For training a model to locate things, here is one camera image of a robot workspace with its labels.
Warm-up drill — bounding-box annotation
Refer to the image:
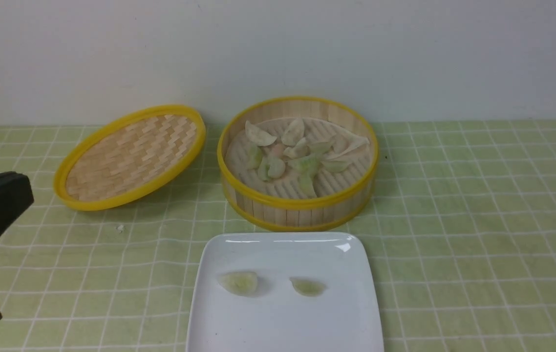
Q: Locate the large green steamed dumpling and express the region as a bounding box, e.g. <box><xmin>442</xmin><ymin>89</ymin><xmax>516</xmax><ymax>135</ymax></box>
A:
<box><xmin>217</xmin><ymin>271</ymin><xmax>258</xmax><ymax>296</ymax></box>

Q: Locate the small green steamed dumpling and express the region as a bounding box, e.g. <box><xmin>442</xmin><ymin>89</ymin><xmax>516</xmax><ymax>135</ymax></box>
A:
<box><xmin>290</xmin><ymin>278</ymin><xmax>326</xmax><ymax>298</ymax></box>

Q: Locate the white square plate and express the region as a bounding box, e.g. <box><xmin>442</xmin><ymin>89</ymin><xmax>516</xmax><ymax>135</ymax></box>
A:
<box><xmin>186</xmin><ymin>232</ymin><xmax>385</xmax><ymax>352</ymax></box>

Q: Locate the yellow rimmed bamboo steamer lid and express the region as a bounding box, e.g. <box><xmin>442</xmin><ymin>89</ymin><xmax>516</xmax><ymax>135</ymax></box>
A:
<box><xmin>53</xmin><ymin>105</ymin><xmax>207</xmax><ymax>211</ymax></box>

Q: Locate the green dumpling left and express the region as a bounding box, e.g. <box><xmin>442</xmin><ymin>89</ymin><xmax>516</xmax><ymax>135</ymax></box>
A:
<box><xmin>246</xmin><ymin>144</ymin><xmax>264</xmax><ymax>170</ymax></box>

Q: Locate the white dumpling back left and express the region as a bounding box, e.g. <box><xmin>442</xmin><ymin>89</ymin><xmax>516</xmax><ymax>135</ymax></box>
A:
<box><xmin>245</xmin><ymin>121</ymin><xmax>277</xmax><ymax>147</ymax></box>

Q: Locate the white dumpling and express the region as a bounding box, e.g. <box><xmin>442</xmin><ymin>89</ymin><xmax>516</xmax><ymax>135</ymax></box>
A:
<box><xmin>245</xmin><ymin>121</ymin><xmax>277</xmax><ymax>147</ymax></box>
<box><xmin>281</xmin><ymin>118</ymin><xmax>305</xmax><ymax>147</ymax></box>

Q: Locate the pale dumpling centre left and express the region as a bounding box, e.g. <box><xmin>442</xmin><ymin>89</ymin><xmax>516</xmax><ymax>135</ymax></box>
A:
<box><xmin>267</xmin><ymin>156</ymin><xmax>286</xmax><ymax>179</ymax></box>

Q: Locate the pale dumpling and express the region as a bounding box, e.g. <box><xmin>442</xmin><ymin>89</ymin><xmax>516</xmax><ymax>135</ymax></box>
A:
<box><xmin>321</xmin><ymin>160</ymin><xmax>352</xmax><ymax>174</ymax></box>
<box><xmin>267</xmin><ymin>156</ymin><xmax>286</xmax><ymax>179</ymax></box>

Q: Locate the white steamer liner cloth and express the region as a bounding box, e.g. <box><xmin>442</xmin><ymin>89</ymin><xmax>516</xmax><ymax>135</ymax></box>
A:
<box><xmin>222</xmin><ymin>118</ymin><xmax>373</xmax><ymax>199</ymax></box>

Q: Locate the white dumpling back centre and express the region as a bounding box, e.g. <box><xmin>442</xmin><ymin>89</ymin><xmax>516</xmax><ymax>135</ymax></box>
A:
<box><xmin>281</xmin><ymin>118</ymin><xmax>305</xmax><ymax>147</ymax></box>

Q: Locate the yellow rimmed bamboo steamer basket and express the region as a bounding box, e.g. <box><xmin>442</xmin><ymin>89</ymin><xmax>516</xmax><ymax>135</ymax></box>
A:
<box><xmin>217</xmin><ymin>96</ymin><xmax>379</xmax><ymax>231</ymax></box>

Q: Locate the green dumpling front centre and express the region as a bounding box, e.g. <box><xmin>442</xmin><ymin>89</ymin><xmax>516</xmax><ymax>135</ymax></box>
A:
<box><xmin>298</xmin><ymin>174</ymin><xmax>317</xmax><ymax>198</ymax></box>

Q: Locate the pale dumpling right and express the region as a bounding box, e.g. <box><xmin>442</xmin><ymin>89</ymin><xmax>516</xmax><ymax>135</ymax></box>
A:
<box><xmin>321</xmin><ymin>160</ymin><xmax>352</xmax><ymax>174</ymax></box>

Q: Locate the green checkered tablecloth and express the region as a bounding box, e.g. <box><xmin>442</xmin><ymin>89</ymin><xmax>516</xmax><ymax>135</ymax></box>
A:
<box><xmin>0</xmin><ymin>120</ymin><xmax>556</xmax><ymax>352</ymax></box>

